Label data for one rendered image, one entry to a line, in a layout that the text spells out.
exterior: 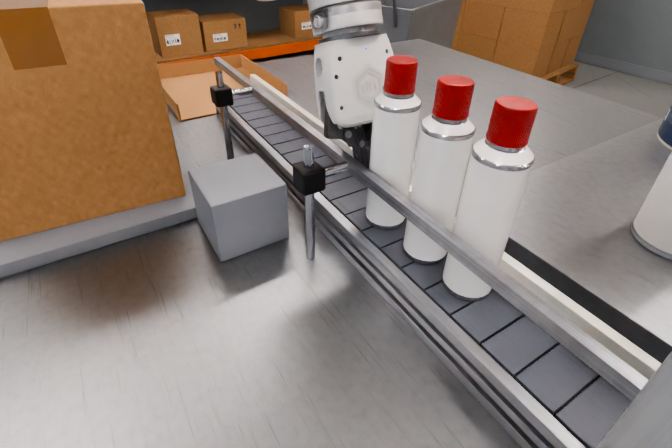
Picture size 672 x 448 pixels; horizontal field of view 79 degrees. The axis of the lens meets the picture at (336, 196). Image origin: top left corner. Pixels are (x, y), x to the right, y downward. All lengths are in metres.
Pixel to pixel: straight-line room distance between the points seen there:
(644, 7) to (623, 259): 4.45
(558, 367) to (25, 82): 0.61
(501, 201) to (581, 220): 0.26
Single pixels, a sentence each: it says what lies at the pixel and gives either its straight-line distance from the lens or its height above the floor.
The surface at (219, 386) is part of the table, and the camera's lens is 0.45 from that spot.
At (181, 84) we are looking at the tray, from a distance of 1.18.
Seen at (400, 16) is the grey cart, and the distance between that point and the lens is 2.51.
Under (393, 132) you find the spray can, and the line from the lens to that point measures 0.45.
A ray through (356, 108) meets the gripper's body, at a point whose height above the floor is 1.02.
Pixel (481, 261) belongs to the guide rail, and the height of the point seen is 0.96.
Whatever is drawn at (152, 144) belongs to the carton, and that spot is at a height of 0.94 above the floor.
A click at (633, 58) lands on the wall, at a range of 5.01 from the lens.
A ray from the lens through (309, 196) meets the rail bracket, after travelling 0.48.
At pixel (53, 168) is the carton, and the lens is 0.62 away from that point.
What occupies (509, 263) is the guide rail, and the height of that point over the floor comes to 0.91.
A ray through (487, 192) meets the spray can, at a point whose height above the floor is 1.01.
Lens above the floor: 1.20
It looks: 34 degrees down
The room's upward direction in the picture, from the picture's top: 1 degrees clockwise
